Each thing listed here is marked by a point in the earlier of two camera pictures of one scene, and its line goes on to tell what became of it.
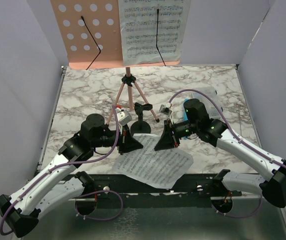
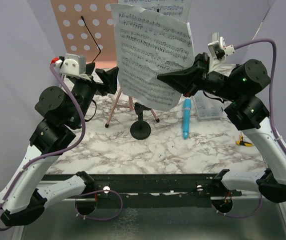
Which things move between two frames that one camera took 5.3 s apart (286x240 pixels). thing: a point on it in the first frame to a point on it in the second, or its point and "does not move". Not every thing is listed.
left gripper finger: x=127 y=142 to x=109 y=78
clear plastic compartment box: x=213 y=111 does not move
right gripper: x=166 y=140 to x=189 y=81
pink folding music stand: x=91 y=32 does not move
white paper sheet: x=163 y=168 to x=149 y=44
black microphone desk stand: x=141 y=127 does not move
